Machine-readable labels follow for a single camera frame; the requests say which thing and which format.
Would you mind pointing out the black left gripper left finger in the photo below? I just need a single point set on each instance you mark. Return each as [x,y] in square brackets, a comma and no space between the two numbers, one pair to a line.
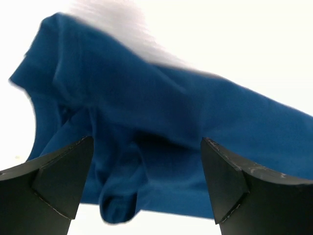
[42,196]

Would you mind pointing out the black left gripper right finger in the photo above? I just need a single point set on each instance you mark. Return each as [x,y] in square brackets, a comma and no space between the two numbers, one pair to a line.
[250,199]

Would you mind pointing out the blue Mickey print t-shirt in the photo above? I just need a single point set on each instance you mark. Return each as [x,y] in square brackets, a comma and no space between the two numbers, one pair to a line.
[148,121]

